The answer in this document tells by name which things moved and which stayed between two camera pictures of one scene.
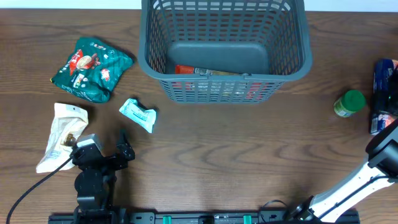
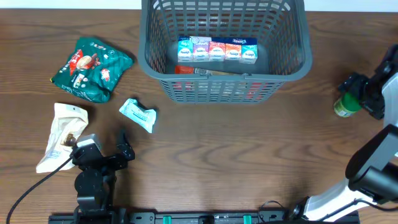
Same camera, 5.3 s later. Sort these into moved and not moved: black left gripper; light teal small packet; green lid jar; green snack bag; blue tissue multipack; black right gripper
Moved: black right gripper; blue tissue multipack
Not moved: green snack bag; green lid jar; black left gripper; light teal small packet
